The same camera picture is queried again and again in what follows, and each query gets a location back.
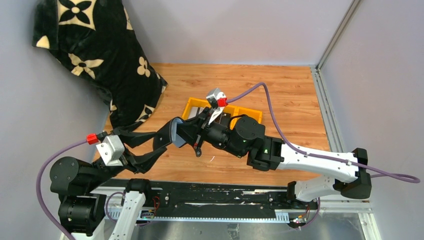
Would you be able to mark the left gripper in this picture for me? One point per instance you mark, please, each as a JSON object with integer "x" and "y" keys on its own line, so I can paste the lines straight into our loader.
{"x": 126, "y": 153}

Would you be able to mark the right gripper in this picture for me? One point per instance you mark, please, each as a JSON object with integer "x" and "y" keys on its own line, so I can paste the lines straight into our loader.
{"x": 201, "y": 129}

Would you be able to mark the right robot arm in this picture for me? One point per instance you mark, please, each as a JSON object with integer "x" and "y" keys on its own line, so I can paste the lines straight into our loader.
{"x": 341, "y": 173}

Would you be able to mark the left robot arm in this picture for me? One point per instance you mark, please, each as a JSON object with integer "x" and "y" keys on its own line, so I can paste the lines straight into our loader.
{"x": 82, "y": 213}

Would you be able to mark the silver cards stack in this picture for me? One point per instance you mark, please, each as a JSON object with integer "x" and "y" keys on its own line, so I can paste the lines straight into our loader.
{"x": 198, "y": 111}

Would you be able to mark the black cards stack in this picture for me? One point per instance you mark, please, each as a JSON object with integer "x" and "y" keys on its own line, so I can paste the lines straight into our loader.
{"x": 225, "y": 119}

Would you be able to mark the left yellow bin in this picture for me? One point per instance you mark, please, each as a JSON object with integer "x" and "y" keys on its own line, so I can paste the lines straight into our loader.
{"x": 193, "y": 102}

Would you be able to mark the right yellow bin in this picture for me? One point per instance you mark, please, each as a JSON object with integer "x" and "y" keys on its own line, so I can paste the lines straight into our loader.
{"x": 255, "y": 114}

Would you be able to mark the black floral blanket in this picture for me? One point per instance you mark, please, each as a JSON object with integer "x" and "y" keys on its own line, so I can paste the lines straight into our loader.
{"x": 94, "y": 40}

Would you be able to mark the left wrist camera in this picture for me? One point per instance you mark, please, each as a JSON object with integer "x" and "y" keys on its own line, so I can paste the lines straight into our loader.
{"x": 110, "y": 150}

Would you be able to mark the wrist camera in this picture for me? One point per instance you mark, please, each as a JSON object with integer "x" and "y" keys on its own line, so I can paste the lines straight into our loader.
{"x": 217, "y": 101}
{"x": 110, "y": 150}

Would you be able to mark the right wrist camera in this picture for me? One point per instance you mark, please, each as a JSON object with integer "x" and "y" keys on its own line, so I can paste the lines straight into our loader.
{"x": 217, "y": 101}

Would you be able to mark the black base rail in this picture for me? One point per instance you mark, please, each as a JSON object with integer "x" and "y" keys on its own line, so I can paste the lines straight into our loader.
{"x": 185, "y": 201}

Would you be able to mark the aluminium frame post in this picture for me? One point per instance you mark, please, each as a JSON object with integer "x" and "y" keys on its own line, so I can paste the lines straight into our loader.
{"x": 350, "y": 12}

